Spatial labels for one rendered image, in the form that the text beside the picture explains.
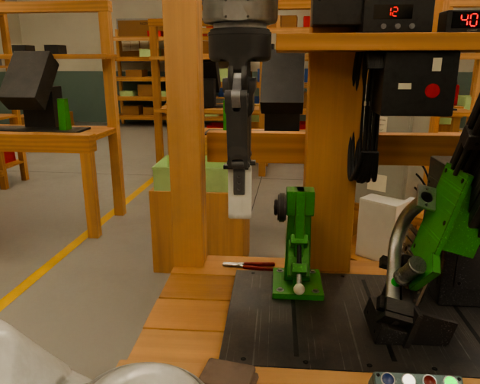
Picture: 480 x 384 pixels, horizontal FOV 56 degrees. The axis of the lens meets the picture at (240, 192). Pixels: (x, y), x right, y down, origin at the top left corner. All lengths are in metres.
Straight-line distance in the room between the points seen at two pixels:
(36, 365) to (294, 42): 0.86
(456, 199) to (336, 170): 0.41
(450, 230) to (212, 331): 0.56
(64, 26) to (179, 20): 11.04
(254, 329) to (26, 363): 0.64
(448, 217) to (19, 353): 0.76
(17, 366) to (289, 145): 1.01
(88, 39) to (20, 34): 1.73
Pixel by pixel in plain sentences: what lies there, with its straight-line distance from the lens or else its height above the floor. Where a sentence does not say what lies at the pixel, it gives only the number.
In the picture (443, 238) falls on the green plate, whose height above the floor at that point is 1.15.
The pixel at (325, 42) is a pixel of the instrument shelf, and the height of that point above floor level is 1.52.
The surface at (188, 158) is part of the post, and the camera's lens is 1.27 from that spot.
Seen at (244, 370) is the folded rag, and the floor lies 0.93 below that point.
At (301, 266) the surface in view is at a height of 0.99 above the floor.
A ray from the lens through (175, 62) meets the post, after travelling 1.25.
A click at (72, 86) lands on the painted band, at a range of 12.21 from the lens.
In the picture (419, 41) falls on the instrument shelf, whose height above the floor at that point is 1.52.
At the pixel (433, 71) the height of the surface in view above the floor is 1.45.
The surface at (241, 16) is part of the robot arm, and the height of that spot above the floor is 1.52.
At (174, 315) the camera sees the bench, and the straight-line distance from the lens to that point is 1.15.
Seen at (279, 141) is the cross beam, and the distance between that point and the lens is 1.32.
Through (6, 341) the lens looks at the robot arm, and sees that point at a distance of 0.50.
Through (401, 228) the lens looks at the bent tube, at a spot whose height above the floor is 1.11.
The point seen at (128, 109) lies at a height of 0.40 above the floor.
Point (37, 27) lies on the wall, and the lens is 12.57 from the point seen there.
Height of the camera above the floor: 1.48
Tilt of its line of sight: 16 degrees down
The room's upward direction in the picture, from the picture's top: straight up
